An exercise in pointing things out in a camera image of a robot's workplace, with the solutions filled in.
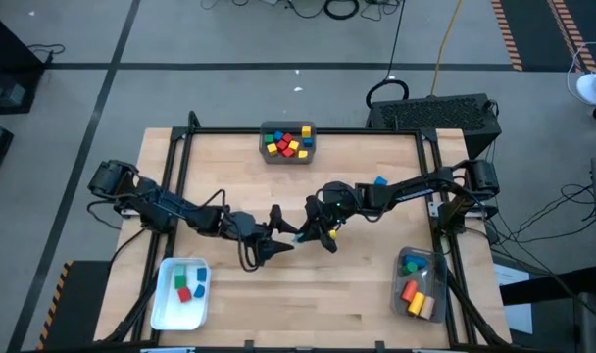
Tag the clear plastic bin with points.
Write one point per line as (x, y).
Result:
(435, 279)

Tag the red wooden block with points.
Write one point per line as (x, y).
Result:
(184, 294)

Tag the yellow wooden cylinder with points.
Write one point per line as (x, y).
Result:
(416, 303)

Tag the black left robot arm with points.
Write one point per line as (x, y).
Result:
(170, 208)

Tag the black metal table frame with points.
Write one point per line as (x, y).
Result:
(366, 131)

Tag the orange wooden cylinder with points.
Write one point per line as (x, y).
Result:
(409, 291)

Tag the black perforated computer case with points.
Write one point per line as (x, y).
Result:
(432, 117)

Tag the dark grey plastic bin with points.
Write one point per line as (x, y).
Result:
(287, 161)

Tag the green wooden cube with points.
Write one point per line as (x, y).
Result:
(268, 138)

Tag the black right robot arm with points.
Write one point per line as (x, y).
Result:
(411, 191)

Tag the blue wooden block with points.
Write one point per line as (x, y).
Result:
(199, 291)
(380, 181)

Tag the green half-round block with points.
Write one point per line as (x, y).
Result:
(180, 281)

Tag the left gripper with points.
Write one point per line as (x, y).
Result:
(249, 228)

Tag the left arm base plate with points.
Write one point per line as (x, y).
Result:
(130, 212)

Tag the blue wooden cube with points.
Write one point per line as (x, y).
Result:
(308, 142)
(278, 136)

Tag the black stand bar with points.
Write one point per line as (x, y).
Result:
(548, 289)

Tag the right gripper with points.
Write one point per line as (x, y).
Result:
(337, 198)

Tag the black cabinet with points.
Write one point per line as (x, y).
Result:
(6, 68)

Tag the white round device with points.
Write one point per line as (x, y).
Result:
(591, 87)

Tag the white paper sheet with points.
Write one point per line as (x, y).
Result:
(516, 299)

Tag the plain wooden cylinder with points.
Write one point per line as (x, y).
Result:
(427, 307)

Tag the black mat orange striped edge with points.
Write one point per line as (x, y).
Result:
(533, 29)
(77, 304)

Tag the white plastic tray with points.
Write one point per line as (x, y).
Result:
(178, 316)

